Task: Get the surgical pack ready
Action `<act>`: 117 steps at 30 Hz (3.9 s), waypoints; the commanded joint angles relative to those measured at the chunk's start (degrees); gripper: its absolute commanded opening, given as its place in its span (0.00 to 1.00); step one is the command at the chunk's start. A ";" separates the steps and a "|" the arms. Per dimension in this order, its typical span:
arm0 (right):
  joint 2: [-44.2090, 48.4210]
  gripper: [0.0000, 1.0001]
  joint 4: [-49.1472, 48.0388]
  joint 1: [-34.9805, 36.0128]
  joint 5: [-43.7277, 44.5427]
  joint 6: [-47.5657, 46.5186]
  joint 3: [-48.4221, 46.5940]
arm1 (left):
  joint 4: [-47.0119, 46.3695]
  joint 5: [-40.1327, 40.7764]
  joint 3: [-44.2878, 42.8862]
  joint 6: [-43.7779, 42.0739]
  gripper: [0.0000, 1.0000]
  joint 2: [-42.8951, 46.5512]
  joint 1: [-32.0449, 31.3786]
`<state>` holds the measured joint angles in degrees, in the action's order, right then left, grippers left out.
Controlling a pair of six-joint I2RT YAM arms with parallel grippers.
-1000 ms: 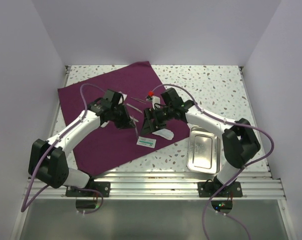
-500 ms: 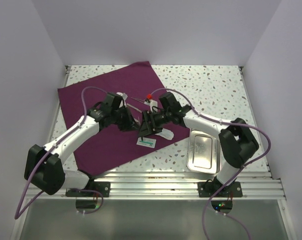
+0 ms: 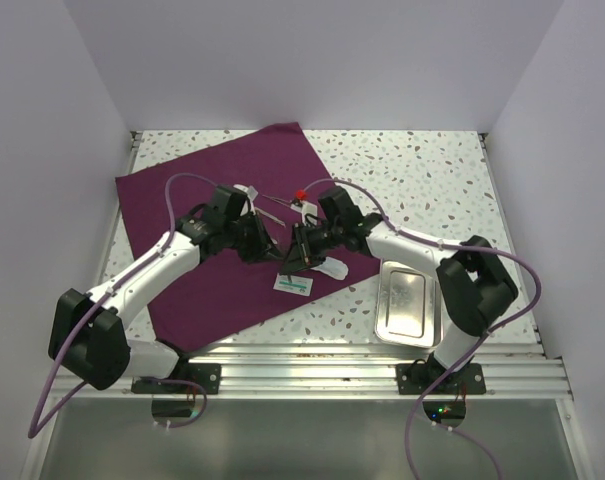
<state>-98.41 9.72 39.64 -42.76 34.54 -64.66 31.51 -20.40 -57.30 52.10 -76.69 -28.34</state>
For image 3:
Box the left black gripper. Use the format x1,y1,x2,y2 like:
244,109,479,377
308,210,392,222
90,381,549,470
224,209,284,264

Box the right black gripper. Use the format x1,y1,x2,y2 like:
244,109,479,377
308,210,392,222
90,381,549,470
281,221,343,276

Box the steel scalpel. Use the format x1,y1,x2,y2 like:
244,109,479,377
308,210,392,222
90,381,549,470
255,207,287,227

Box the clear plastic syringe packet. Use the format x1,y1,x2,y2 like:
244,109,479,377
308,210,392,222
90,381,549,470
313,257,349,281

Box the steel tweezers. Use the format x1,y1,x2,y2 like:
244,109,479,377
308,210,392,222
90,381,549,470
262,194,294,206

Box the white gauze pad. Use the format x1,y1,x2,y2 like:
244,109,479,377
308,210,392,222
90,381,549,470
234,184,259,202

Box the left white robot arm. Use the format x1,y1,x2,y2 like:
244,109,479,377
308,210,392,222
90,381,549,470
48,185,282,393

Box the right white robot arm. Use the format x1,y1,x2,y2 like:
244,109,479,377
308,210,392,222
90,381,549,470
280,186,518,393

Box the green white suture packet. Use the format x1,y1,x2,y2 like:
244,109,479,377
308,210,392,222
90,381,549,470
273,274,313,297

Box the purple cloth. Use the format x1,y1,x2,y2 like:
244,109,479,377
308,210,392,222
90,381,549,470
116,123,379,351

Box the steel instrument tray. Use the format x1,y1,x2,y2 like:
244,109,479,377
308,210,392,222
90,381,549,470
374,261,441,349

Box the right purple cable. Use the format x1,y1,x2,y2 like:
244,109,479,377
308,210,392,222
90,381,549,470
301,178,541,480

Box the aluminium frame rail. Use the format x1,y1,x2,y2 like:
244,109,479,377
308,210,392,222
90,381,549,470
46,344,576,401

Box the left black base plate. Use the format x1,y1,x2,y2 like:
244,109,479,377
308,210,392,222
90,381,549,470
131,362,222,395

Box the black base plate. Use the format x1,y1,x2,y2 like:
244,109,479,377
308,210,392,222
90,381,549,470
131,362,222,395
395,359,486,397

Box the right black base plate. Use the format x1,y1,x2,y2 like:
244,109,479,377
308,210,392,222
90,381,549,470
395,359,486,397

